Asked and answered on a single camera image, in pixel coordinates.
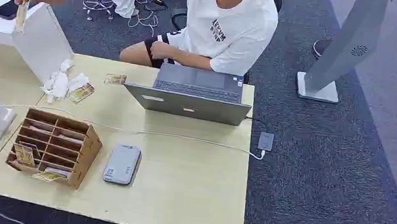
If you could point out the grey power bank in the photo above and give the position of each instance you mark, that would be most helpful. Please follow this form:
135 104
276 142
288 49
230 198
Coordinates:
122 164

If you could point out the crumpled white paper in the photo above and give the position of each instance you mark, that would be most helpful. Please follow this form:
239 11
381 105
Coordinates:
59 82

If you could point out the white box panel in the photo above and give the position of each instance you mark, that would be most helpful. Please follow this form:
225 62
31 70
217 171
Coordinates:
44 45

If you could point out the wooden card box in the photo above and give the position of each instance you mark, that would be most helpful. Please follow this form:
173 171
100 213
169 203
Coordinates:
80 153

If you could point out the person's left hand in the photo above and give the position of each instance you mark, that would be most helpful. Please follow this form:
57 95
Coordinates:
161 50

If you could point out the person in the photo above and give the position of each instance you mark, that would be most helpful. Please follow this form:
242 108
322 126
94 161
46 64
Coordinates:
228 24

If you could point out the grey usb hub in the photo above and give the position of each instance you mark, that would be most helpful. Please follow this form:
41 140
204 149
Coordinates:
265 141

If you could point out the black phone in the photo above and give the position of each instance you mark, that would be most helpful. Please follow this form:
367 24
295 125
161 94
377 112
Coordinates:
5 10

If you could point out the pale card in slot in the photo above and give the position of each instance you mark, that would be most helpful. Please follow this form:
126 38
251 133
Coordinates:
40 128
71 139
57 172

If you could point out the printed card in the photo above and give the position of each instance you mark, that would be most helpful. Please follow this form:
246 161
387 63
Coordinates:
81 93
115 79
46 176
21 15
24 155

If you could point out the grey floor stand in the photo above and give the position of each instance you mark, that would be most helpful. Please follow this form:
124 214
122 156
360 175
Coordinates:
346 46

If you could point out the round dark base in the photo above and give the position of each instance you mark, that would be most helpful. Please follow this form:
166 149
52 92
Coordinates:
320 47

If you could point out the chair wheel base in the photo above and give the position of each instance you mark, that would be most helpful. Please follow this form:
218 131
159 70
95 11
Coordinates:
98 1

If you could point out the grey laptop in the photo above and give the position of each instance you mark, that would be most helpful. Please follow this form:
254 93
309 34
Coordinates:
192 103

